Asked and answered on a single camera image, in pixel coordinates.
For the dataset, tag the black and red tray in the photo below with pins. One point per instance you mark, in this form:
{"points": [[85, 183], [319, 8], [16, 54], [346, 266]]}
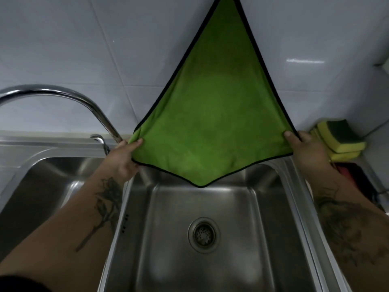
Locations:
{"points": [[361, 182]]}

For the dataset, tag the yellow green scrub sponge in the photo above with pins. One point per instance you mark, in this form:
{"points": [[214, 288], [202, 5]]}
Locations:
{"points": [[342, 135], [343, 155]]}

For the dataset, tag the person's right hand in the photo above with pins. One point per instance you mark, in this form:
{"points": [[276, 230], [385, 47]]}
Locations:
{"points": [[310, 153]]}

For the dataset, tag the stainless steel double sink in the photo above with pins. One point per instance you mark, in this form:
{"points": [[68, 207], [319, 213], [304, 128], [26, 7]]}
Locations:
{"points": [[194, 228]]}

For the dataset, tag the round metal sink drain strainer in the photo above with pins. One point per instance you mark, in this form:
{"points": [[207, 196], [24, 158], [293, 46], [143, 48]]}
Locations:
{"points": [[204, 235]]}

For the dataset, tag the person's left forearm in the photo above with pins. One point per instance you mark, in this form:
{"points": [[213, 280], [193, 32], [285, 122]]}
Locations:
{"points": [[57, 231]]}

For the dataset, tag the person's left thumb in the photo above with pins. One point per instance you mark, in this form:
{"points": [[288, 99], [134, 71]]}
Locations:
{"points": [[133, 145]]}

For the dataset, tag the green microfiber cloth black trim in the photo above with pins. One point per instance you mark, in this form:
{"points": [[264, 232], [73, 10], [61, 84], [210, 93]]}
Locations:
{"points": [[212, 118]]}

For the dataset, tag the person's left hand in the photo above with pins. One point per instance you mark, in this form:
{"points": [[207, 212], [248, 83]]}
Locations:
{"points": [[121, 162]]}

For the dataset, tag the person's right thumb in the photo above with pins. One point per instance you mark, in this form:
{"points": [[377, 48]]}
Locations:
{"points": [[292, 141]]}

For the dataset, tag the chrome gooseneck faucet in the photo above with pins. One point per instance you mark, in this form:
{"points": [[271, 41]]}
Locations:
{"points": [[70, 100]]}

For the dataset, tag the person's right forearm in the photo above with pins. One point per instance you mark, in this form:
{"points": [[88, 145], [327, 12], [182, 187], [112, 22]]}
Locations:
{"points": [[349, 218]]}

